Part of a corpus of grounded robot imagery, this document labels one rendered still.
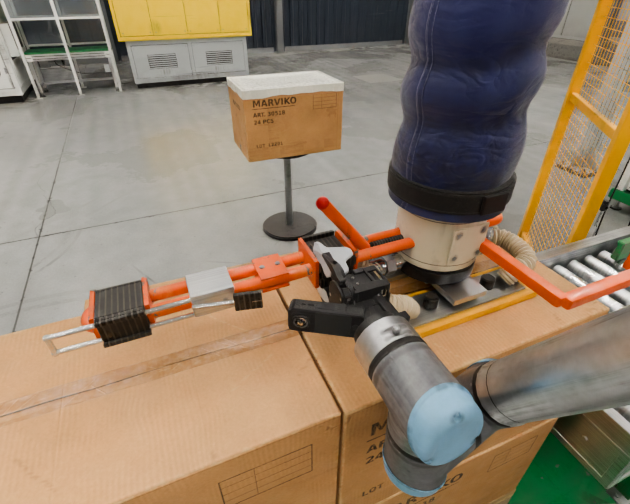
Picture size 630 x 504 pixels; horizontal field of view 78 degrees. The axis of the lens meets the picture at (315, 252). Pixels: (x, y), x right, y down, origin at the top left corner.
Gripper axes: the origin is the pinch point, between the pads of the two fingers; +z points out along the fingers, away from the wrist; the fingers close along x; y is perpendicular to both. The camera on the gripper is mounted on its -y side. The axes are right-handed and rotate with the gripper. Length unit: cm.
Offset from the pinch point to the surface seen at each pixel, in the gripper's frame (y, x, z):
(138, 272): -50, -110, 167
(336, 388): -3.2, -12.7, -17.6
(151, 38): 6, -43, 717
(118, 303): -32.3, 2.1, -1.2
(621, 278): 45, 2, -25
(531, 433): 52, -54, -23
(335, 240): 5.4, 1.8, 2.7
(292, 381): -9.4, -12.7, -13.6
